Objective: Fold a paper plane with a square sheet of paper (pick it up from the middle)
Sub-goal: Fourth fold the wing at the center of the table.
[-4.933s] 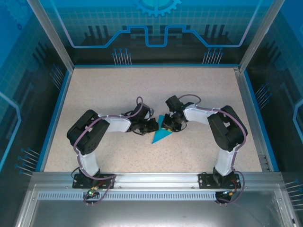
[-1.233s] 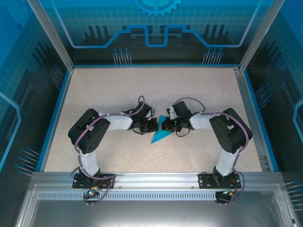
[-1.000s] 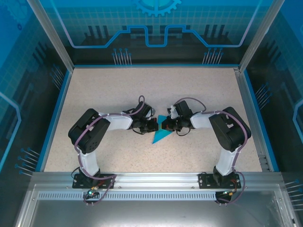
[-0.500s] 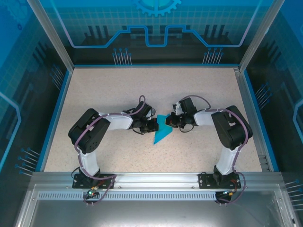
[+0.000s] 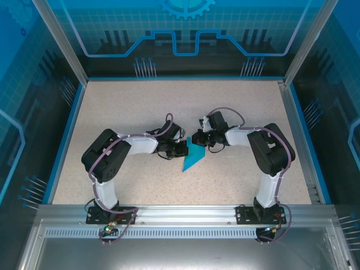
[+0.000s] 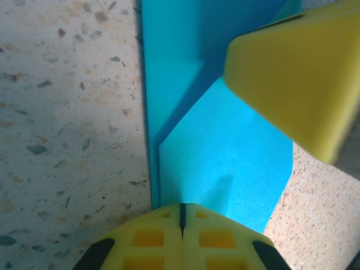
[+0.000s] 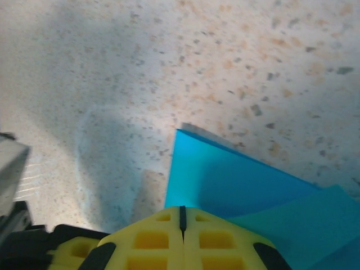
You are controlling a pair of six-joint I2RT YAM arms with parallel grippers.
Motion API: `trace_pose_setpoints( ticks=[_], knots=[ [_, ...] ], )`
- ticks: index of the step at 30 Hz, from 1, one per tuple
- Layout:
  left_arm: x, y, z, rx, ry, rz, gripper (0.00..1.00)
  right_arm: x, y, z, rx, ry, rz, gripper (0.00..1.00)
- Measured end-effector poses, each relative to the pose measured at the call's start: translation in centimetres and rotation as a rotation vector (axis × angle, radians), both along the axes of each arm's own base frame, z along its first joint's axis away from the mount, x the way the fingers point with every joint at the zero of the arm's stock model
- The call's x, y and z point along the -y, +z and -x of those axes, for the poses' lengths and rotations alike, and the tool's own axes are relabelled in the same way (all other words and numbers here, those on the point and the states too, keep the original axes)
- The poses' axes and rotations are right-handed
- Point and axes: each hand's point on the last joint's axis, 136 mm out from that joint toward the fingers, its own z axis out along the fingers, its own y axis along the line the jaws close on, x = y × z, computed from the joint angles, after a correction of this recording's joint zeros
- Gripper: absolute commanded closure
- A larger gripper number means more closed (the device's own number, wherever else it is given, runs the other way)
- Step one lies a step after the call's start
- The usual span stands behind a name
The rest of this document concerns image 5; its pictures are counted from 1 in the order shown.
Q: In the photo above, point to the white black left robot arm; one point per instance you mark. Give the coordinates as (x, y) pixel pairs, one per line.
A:
(105, 194)

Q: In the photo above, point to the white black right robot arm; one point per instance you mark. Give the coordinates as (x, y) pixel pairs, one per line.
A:
(267, 191)

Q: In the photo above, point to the grey metal sheet tray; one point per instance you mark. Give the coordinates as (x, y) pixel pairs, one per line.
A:
(180, 253)

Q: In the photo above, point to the blue table edge strip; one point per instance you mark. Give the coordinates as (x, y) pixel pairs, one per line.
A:
(67, 143)
(309, 143)

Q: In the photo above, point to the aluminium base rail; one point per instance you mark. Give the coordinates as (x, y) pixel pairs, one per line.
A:
(185, 213)

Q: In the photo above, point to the aluminium side rail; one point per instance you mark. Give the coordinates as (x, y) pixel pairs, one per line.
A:
(298, 146)

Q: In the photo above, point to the aluminium frame post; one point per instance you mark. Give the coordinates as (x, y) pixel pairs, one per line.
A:
(309, 42)
(64, 47)

